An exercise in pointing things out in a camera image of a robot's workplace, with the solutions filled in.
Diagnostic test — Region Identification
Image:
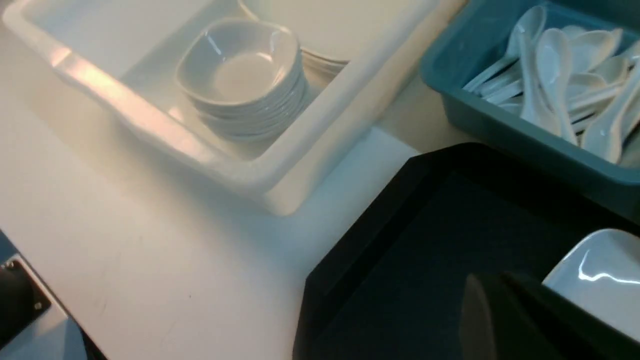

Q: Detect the stack of white square plates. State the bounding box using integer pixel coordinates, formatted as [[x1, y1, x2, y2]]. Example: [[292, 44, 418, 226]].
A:
[[237, 0, 350, 78]]

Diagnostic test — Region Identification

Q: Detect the teal plastic bin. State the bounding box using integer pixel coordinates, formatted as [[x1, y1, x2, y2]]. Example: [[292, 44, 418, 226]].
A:
[[419, 0, 640, 222]]

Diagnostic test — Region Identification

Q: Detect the large white plastic bin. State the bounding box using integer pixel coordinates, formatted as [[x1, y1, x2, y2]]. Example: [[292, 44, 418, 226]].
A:
[[2, 0, 466, 215]]

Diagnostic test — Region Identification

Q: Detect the stack of white small bowls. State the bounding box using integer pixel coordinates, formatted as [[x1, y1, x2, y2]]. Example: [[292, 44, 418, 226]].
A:
[[174, 18, 309, 142]]

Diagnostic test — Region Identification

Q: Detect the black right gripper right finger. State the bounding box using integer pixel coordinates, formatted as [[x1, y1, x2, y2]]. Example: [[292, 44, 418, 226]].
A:
[[502, 272, 640, 360]]

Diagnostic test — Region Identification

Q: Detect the large white rice plate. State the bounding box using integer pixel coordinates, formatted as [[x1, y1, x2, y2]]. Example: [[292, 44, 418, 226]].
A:
[[542, 228, 640, 341]]

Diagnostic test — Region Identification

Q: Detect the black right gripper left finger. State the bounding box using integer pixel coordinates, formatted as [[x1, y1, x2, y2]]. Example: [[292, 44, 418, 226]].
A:
[[459, 274, 517, 360]]

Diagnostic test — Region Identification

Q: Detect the black serving tray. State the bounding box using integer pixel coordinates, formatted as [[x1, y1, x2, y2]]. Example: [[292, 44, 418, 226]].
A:
[[292, 142, 639, 360]]

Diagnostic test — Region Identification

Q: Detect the pile of white spoons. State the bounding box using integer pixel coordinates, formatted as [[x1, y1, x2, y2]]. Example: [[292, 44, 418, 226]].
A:
[[463, 6, 639, 164]]

